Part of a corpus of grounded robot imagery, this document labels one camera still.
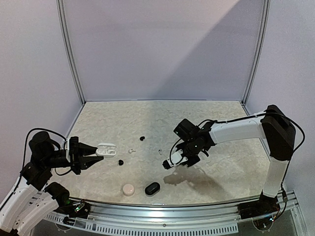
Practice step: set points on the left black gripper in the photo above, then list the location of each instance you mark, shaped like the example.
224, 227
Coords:
76, 160

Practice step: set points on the white charging case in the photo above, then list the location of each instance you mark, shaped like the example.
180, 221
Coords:
106, 150

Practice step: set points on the pink charging case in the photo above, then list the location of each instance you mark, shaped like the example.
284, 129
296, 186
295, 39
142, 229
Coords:
128, 189

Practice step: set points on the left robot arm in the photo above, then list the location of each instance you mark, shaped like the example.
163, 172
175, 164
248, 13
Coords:
32, 197

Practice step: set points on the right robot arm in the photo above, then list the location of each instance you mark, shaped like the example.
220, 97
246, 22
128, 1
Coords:
271, 125

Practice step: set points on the black charging case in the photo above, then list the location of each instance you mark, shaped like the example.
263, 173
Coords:
152, 188

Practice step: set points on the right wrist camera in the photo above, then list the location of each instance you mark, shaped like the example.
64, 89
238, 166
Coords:
175, 159

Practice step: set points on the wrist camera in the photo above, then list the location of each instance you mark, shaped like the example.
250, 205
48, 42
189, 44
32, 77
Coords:
67, 148
175, 159

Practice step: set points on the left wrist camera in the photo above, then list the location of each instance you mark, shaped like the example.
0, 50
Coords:
67, 148

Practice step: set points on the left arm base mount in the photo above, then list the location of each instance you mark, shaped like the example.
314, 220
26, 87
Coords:
71, 208

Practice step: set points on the aluminium front rail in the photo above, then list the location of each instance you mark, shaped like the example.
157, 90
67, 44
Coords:
223, 219

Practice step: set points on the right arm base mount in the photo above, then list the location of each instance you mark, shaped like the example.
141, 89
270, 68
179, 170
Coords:
264, 205

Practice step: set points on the right aluminium frame post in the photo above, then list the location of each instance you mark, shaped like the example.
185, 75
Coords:
258, 50

